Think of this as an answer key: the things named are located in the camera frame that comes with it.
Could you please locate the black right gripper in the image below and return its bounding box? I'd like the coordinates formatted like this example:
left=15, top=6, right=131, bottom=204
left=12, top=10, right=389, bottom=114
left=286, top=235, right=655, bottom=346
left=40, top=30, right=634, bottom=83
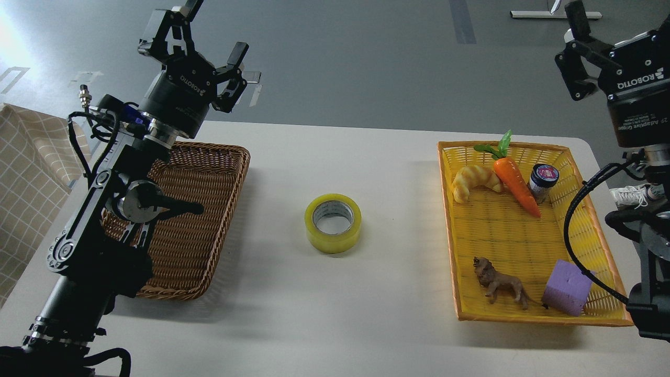
left=555, top=1, right=670, bottom=148

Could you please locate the brown wicker basket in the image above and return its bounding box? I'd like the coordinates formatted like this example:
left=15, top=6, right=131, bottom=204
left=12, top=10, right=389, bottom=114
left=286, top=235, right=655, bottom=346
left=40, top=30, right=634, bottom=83
left=99, top=141, right=251, bottom=301

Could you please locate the yellow tape roll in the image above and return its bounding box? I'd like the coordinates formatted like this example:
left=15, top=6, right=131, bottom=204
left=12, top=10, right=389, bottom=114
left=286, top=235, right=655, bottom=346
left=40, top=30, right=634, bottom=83
left=304, top=193, right=362, bottom=254

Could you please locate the white stand base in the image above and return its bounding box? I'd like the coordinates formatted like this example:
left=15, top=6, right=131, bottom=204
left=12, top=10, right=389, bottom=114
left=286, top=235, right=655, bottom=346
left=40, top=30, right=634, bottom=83
left=509, top=1, right=574, bottom=19

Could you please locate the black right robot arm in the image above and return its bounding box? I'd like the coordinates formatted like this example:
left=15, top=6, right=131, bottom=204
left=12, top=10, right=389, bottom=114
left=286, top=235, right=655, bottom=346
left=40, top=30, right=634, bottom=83
left=555, top=1, right=669, bottom=341

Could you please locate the toy croissant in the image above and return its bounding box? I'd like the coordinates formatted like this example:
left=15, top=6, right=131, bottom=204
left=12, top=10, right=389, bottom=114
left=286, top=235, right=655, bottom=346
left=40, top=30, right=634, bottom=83
left=452, top=165, right=503, bottom=204

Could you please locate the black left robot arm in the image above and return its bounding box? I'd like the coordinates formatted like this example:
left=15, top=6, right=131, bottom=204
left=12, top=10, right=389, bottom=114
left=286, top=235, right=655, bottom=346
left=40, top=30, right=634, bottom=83
left=2, top=1, right=249, bottom=376

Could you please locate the brown toy lion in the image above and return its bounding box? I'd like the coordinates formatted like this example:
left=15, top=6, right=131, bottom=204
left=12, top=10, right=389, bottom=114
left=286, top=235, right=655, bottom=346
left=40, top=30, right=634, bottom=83
left=472, top=256, right=532, bottom=311

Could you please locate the yellow plastic basket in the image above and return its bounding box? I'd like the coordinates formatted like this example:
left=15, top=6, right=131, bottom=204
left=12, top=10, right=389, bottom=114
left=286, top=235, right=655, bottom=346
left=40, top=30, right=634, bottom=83
left=437, top=141, right=633, bottom=327

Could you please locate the small jar with pink lid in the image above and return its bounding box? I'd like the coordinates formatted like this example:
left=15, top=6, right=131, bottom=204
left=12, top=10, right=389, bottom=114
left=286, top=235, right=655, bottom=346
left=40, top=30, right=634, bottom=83
left=527, top=164, right=560, bottom=205

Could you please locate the white sneaker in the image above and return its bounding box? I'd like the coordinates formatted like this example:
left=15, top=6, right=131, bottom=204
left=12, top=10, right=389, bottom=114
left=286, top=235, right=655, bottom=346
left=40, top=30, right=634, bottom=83
left=609, top=183, right=665, bottom=208

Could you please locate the purple foam cube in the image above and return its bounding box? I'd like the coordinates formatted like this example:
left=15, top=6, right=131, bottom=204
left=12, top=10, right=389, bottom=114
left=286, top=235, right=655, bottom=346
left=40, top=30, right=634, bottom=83
left=541, top=259, right=593, bottom=317

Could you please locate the toy carrot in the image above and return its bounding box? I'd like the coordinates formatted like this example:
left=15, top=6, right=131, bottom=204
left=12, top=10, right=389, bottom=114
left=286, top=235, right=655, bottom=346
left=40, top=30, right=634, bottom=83
left=474, top=129, right=541, bottom=218

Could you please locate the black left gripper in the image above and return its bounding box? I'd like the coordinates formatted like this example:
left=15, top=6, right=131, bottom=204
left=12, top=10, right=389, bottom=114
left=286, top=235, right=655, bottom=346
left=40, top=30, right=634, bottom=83
left=137, top=1, right=249, bottom=138

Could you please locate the beige checkered cloth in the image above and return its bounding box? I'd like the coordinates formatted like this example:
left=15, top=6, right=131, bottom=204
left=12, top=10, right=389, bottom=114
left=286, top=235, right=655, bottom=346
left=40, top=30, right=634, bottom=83
left=1, top=103, right=82, bottom=305

